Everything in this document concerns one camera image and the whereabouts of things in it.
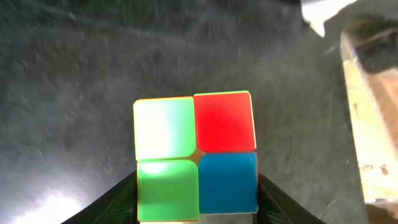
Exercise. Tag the many-coloured puzzle cube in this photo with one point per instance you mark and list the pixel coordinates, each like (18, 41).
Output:
(224, 124)

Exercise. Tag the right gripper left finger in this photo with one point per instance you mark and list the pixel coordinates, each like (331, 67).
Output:
(115, 205)

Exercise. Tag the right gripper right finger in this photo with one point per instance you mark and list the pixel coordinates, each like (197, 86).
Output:
(280, 207)

